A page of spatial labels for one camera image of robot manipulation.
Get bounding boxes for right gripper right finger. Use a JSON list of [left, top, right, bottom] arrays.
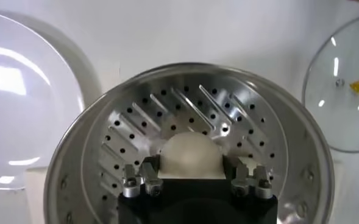
[[222, 154, 274, 200]]

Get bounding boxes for white steamed baozi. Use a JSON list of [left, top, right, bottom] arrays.
[[158, 131, 226, 180]]

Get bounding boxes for white round plate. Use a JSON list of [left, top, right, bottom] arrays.
[[0, 10, 85, 191]]

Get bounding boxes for round glass pot lid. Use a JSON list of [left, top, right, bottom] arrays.
[[302, 13, 359, 153]]

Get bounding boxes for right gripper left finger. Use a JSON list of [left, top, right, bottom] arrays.
[[121, 154, 165, 198]]

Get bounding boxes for perforated steel steamer basket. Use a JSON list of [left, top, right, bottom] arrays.
[[43, 62, 335, 224]]

